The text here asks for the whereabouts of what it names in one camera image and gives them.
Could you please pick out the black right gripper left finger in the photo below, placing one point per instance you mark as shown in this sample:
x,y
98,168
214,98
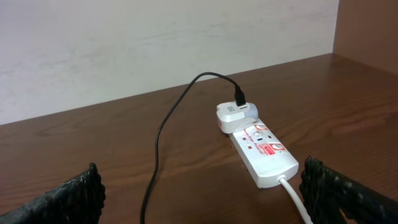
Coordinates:
x,y
78,200

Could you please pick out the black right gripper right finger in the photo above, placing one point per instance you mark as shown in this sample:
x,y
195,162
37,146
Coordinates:
x,y
331,197

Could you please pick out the white power strip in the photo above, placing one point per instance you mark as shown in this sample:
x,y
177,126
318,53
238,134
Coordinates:
x,y
264,156

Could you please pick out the white USB wall charger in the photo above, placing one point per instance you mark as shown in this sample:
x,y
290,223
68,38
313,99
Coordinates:
x,y
233,118

